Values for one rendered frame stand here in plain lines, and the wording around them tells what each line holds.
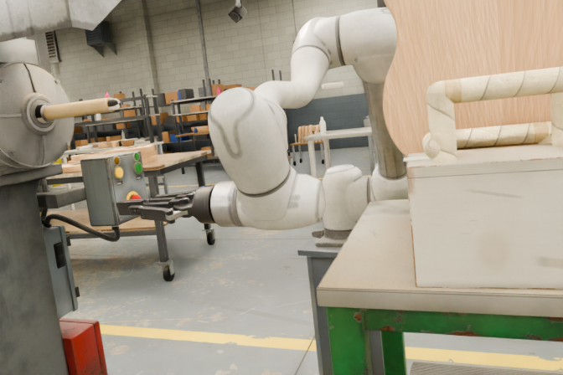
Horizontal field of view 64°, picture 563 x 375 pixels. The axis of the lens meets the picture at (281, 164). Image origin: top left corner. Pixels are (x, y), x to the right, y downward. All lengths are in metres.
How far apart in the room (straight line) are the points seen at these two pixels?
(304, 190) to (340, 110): 11.30
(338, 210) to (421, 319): 0.92
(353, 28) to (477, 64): 0.43
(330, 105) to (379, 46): 10.96
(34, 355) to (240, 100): 0.99
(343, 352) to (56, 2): 0.78
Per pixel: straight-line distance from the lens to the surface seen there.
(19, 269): 1.37
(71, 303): 1.55
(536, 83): 0.65
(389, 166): 1.44
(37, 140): 1.20
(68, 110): 1.12
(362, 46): 1.17
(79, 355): 1.53
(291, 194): 0.78
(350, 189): 1.55
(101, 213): 1.39
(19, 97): 1.18
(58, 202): 1.35
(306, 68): 1.10
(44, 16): 0.96
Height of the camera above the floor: 1.20
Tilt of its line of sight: 7 degrees down
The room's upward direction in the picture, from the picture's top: 6 degrees counter-clockwise
